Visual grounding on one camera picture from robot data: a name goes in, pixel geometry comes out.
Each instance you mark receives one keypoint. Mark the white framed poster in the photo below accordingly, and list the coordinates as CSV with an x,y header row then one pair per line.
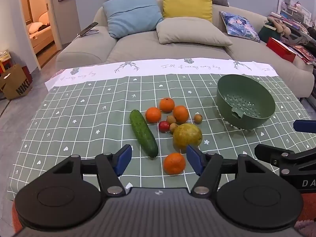
x,y
293,7

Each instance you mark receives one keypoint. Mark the large yellow-green fruit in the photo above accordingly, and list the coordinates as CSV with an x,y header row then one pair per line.
x,y
187,134

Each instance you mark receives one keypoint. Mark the small red fruit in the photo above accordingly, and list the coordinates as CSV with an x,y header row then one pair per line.
x,y
163,126

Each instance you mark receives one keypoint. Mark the green colander bowl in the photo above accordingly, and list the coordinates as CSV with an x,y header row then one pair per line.
x,y
246,96

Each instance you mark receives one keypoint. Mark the pile of magazines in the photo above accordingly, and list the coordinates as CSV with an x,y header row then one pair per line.
x,y
303,49

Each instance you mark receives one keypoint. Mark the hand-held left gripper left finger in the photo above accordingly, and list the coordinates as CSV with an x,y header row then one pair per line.
x,y
123,160

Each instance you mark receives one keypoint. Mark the yellow pillow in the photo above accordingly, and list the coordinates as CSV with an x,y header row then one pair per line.
x,y
187,2

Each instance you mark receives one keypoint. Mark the bed with white bedding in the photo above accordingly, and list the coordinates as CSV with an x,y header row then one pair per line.
x,y
42,32

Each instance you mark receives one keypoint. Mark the blue printed pillow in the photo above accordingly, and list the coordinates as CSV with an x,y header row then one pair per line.
x,y
239,26

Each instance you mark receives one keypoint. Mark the orange tangerine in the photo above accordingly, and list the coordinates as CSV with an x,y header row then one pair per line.
x,y
181,114
167,105
153,114
174,163

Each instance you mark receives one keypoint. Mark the dark green bag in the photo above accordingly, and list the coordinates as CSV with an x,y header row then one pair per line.
x,y
265,33

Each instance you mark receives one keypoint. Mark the light blue pillow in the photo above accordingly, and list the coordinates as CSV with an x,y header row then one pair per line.
x,y
130,14

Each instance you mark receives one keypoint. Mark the red and yellow stool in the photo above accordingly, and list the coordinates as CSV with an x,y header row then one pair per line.
x,y
4,61

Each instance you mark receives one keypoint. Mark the red box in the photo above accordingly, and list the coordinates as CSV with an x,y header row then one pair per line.
x,y
280,49

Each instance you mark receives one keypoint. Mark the beige sofa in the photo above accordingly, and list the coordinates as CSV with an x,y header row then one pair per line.
x,y
138,51

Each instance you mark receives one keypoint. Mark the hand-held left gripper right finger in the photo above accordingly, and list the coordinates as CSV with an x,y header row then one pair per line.
x,y
195,160

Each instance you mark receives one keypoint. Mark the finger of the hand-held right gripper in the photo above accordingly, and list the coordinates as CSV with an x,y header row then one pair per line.
x,y
267,153
305,126

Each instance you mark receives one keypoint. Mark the brown paper bag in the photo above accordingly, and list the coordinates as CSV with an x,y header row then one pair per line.
x,y
17,84

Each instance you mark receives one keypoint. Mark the green cucumber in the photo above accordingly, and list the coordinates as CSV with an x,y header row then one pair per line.
x,y
144,133

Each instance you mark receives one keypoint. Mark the green checked tablecloth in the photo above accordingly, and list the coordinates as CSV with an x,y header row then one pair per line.
x,y
86,118

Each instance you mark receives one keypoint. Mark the brown longan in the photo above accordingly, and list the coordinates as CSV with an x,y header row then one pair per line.
x,y
198,118
173,127
171,119

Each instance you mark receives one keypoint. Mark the orange fuzzy clothing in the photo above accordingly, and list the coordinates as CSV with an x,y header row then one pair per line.
x,y
308,207

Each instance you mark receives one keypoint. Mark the beige plush toy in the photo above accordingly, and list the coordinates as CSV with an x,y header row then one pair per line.
x,y
280,26

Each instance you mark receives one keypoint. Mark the beige pillow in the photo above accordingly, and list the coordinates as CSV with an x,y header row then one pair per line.
x,y
190,32

